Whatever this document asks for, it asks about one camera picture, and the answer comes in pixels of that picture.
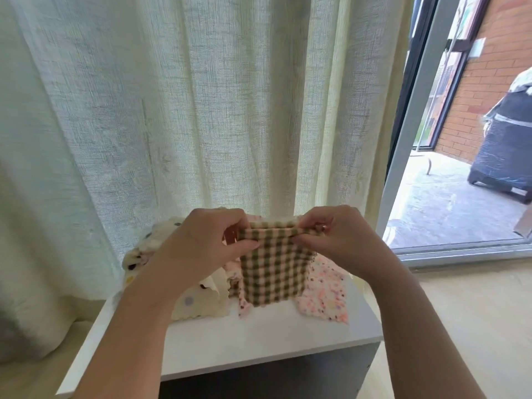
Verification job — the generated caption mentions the person's left forearm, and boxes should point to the person's left forearm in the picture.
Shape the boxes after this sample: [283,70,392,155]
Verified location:
[75,274,196,399]

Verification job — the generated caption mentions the brown wooden board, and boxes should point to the brown wooden board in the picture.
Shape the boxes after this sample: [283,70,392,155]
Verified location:
[514,203,532,238]

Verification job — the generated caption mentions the white linen curtain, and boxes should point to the white linen curtain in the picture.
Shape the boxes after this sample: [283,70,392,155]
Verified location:
[0,0,417,362]

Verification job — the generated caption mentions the dark balcony window frame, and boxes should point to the dark balcony window frame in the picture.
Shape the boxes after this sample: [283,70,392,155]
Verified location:
[411,0,493,153]

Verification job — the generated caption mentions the white sliding door frame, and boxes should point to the white sliding door frame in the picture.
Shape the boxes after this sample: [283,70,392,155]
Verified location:
[376,0,532,267]

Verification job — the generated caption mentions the person's right forearm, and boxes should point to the person's right forearm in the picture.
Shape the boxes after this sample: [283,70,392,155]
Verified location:
[366,262,487,399]

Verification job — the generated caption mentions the cream polka dot cloths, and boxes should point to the cream polka dot cloths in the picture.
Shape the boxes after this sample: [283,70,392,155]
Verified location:
[122,216,234,323]

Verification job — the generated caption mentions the brown checked cloth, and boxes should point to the brown checked cloth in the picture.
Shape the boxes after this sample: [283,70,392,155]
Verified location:
[235,218,321,308]

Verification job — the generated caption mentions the person's left hand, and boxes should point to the person's left hand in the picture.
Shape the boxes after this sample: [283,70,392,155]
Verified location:
[150,207,263,294]

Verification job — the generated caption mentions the dark blue tarpaulin cover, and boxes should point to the dark blue tarpaulin cover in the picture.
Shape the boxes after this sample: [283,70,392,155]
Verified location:
[468,66,532,204]

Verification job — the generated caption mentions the pink floral cloths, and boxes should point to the pink floral cloths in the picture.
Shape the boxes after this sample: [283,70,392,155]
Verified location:
[226,253,350,325]

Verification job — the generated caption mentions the white table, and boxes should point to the white table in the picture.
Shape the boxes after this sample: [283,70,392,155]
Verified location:
[57,278,385,399]

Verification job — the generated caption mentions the person's right hand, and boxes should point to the person's right hand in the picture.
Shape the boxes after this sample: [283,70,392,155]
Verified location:
[293,205,398,283]

